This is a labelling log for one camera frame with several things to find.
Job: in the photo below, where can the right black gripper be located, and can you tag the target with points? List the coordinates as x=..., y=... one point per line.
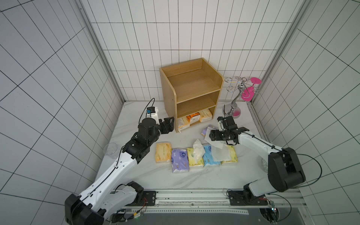
x=222, y=133

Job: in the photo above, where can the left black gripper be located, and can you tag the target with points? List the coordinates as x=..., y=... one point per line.
x=169, y=125

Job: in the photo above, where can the beige tissue pack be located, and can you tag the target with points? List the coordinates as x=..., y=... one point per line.
x=205, y=115
x=183, y=123

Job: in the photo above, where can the white purple tissue pack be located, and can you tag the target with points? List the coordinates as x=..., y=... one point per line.
x=206, y=133

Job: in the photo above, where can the orange tissue pack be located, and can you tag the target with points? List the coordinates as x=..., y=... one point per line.
x=193, y=118

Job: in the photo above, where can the orange-yellow tissue pack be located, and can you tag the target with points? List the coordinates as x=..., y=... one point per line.
x=163, y=152

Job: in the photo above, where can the yellow tissue pack shelf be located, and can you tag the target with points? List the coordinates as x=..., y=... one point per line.
x=224, y=155

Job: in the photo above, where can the blue tissue pack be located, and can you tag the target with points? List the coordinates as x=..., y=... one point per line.
x=208, y=158

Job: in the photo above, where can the yellow-green tissue pack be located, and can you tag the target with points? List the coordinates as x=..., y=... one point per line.
x=195, y=155

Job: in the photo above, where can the wooden three-tier shelf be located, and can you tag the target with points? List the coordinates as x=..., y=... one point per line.
x=190, y=87

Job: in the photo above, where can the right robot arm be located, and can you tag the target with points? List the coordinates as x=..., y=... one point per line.
x=284, y=168

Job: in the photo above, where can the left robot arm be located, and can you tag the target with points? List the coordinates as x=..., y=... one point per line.
x=98, y=202

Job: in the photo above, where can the pink wine glass lower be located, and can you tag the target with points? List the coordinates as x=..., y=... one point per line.
x=248, y=94

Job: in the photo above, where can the chrome glass holder stand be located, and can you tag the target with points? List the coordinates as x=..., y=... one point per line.
x=238, y=85

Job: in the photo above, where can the clear plastic cup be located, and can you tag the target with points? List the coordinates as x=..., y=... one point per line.
x=111, y=150

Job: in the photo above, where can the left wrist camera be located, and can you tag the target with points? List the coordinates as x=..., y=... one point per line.
x=152, y=112

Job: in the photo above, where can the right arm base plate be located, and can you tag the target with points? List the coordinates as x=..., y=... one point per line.
x=243, y=198

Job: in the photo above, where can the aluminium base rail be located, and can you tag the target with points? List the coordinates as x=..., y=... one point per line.
x=212, y=200

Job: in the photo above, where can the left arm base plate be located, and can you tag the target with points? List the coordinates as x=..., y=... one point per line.
x=147, y=198

